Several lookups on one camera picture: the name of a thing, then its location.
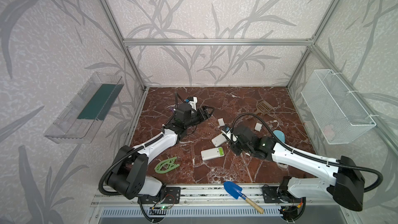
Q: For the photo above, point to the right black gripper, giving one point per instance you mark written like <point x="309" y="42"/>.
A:
<point x="236" y="140"/>

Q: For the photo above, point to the blue shovel wooden handle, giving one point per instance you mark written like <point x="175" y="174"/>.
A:
<point x="235" y="191"/>

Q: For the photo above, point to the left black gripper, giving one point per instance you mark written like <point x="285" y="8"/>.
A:
<point x="198" y="114"/>

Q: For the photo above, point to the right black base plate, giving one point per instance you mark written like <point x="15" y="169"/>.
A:
<point x="270" y="194"/>

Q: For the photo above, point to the green plastic hanger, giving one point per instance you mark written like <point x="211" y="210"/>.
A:
<point x="166" y="166"/>

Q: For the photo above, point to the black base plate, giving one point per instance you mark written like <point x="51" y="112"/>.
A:
<point x="167" y="195"/>
<point x="270" y="194"/>

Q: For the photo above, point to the white wire basket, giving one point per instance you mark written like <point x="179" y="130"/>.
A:
<point x="337" y="111"/>

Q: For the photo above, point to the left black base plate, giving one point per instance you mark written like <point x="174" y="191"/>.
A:
<point x="167" y="195"/>

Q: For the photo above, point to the light blue spatula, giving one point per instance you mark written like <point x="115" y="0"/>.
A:
<point x="280" y="135"/>

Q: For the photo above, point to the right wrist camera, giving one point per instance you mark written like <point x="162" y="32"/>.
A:
<point x="228" y="134"/>

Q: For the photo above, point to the white remote control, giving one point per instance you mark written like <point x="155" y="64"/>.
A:
<point x="212" y="153"/>
<point x="219" y="140"/>

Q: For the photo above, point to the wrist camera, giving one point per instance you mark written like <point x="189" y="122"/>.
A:
<point x="192" y="100"/>
<point x="228" y="134"/>

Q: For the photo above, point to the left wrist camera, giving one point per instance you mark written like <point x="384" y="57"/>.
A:
<point x="192" y="100"/>

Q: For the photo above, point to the white battery cover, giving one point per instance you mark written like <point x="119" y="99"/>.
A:
<point x="258" y="127"/>
<point x="221" y="122"/>

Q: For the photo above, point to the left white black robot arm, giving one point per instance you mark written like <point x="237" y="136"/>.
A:
<point x="127" y="176"/>

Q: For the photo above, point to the aluminium front rail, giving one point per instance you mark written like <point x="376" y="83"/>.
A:
<point x="196" y="195"/>

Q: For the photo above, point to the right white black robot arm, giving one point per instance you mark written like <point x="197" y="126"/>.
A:
<point x="337" y="179"/>

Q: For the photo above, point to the clear plastic wall bin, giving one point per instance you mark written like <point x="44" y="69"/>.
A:
<point x="82" y="118"/>

